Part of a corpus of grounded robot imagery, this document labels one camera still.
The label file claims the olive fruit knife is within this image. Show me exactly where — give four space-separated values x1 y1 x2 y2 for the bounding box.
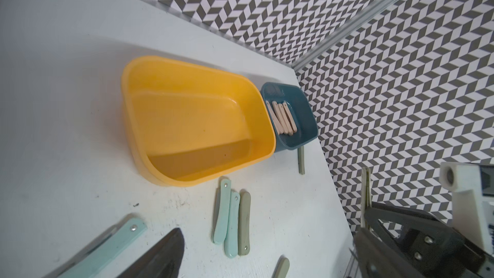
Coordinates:
297 146 306 175
238 190 252 256
361 167 372 230

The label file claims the mint fruit knife middle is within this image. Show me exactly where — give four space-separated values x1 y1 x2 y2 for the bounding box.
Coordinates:
224 191 241 259

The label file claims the mint fruit knife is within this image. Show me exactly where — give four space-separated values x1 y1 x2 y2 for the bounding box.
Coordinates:
212 178 232 245
224 191 241 259
45 214 148 277

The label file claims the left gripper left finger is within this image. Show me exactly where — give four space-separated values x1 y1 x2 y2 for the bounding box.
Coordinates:
118 228 185 278

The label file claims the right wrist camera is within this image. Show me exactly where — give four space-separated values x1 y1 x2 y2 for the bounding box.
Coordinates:
439 162 493 255

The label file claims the mint fruit knife far left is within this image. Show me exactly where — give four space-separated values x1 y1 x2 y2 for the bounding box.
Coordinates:
45 214 148 277

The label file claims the mint fruit knife upper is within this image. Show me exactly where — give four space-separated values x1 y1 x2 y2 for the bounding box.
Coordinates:
212 178 232 245

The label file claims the pink fruit knife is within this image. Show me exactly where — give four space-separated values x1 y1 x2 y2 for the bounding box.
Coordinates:
266 101 284 135
283 102 298 134
278 104 294 136
272 101 290 135

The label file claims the olive fruit knife angled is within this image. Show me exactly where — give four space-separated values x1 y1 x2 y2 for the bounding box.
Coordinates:
273 256 290 278

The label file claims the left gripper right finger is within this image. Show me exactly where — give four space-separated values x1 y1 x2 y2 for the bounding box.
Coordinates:
354 228 423 277

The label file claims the dark teal storage box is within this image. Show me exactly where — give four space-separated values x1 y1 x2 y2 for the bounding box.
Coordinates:
261 82 319 152

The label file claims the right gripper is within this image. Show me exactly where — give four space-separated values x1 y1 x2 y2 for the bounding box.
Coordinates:
364 202 493 277

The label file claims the yellow storage box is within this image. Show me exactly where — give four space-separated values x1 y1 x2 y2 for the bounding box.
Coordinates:
121 56 276 187

